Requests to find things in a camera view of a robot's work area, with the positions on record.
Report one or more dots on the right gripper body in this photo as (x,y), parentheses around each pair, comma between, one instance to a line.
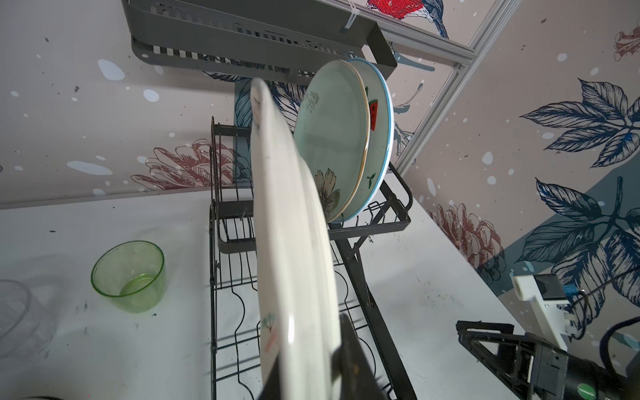
(531,366)

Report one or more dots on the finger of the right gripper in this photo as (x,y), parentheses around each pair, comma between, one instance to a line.
(504,354)

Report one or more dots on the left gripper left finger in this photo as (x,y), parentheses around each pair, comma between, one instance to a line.
(272,388)

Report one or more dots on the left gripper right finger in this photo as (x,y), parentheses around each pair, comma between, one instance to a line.
(351,367)

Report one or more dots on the white plate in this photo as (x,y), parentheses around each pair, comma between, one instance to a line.
(297,295)
(380,143)

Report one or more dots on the green glass tumbler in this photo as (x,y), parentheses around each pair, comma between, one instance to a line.
(132,276)

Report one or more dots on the clear glass tumbler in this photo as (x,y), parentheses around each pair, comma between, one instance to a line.
(26,328)

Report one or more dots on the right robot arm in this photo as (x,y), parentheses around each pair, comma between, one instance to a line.
(587,380)

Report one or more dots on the black two-tier dish rack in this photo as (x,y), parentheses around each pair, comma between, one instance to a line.
(233,278)

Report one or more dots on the pale green plate middle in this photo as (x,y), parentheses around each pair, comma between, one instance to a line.
(332,134)

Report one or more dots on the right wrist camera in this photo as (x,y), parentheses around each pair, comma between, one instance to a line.
(549,301)

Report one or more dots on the horizontal aluminium frame bar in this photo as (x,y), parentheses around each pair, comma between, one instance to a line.
(409,36)

